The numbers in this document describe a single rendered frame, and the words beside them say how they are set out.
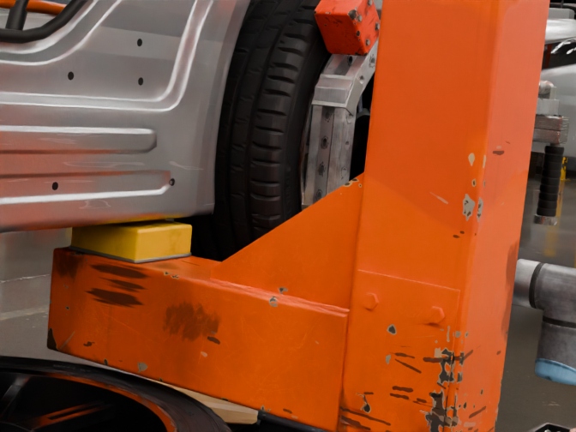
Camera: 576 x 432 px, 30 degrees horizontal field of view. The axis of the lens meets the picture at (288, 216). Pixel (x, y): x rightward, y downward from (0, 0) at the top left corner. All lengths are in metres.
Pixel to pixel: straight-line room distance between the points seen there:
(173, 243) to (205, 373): 0.24
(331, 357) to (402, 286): 0.14
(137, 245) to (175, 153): 0.15
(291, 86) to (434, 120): 0.49
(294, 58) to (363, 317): 0.56
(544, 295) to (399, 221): 0.80
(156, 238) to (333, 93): 0.38
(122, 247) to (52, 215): 0.19
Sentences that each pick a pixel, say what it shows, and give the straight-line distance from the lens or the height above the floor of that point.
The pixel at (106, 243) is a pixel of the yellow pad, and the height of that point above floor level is 0.70.
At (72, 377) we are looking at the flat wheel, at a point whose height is 0.50.
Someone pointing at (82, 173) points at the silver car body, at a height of 0.82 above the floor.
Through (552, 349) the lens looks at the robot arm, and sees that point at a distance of 2.09.
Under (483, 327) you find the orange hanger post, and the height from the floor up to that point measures 0.69.
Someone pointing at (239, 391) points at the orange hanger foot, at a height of 0.54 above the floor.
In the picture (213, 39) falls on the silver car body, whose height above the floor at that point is 1.02.
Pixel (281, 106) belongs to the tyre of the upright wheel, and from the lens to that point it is 1.74.
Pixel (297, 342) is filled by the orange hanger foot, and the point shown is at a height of 0.63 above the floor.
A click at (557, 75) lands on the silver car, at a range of 4.39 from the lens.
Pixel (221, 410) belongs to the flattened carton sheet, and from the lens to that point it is 3.15.
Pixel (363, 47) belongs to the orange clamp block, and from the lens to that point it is 1.77.
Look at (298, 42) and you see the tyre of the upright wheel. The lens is 1.78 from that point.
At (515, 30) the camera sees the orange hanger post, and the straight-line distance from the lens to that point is 1.33.
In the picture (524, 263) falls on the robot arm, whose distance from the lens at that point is 2.13.
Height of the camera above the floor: 0.97
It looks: 7 degrees down
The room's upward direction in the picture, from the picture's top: 6 degrees clockwise
